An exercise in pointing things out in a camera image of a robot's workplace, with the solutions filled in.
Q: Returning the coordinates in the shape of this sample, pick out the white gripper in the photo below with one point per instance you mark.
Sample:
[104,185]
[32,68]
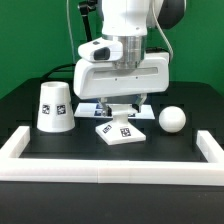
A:
[100,80]

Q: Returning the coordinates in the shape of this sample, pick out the white lamp base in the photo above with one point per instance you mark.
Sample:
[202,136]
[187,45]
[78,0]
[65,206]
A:
[119,130]

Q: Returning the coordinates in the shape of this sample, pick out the white lamp bulb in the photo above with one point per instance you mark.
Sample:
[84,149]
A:
[172,119]

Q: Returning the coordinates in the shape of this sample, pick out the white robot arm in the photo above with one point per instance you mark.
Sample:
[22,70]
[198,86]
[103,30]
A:
[118,63]

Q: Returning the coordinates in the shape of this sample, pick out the white lamp shade cone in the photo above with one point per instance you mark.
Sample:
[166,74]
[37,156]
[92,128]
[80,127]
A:
[55,112]

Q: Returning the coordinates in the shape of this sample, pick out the white marker sheet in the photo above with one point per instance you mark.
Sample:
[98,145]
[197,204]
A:
[94,110]

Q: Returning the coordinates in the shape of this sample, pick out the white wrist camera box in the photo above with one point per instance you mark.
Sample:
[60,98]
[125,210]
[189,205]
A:
[101,50]

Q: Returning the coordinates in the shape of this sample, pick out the white U-shaped frame fence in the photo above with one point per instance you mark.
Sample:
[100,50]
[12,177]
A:
[13,167]

